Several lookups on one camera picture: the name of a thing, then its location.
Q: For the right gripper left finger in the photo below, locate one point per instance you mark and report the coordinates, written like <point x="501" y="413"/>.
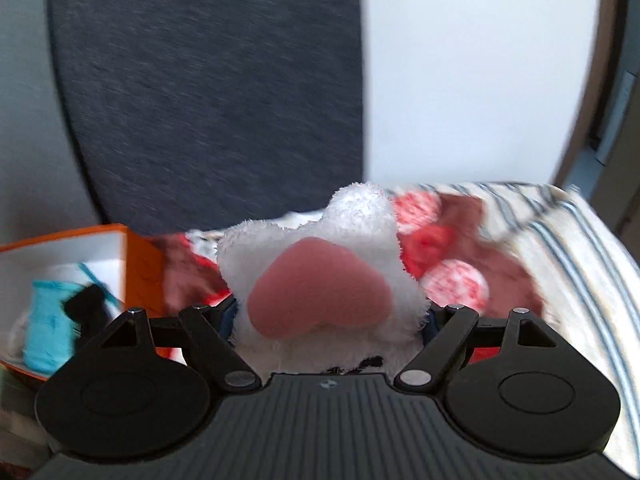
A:
<point x="209" y="351"/>

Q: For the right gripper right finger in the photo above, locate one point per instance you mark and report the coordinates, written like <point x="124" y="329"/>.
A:
<point x="446" y="337"/>

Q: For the white plush paw toy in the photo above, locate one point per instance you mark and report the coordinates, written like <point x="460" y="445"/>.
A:
<point x="331" y="294"/>

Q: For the black fuzzy hair scrunchie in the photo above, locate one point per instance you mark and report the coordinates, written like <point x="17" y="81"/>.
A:
<point x="87" y="309"/>

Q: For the teal wet wipes pack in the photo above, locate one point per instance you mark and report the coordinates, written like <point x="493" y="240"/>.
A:
<point x="50" y="333"/>

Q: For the orange cardboard box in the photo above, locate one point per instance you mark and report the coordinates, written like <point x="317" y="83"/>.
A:
<point x="142" y="266"/>

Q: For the patterned red fleece blanket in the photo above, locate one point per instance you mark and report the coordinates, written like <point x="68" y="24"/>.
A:
<point x="438" y="248"/>

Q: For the grey blue sofa cushion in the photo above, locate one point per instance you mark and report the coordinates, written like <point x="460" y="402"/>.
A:
<point x="41" y="187"/>

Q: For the clear plastic storage box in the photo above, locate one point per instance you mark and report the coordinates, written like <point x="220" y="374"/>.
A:
<point x="23" y="443"/>

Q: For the dark blue sofa cushion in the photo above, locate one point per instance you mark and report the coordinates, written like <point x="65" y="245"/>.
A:
<point x="204" y="113"/>

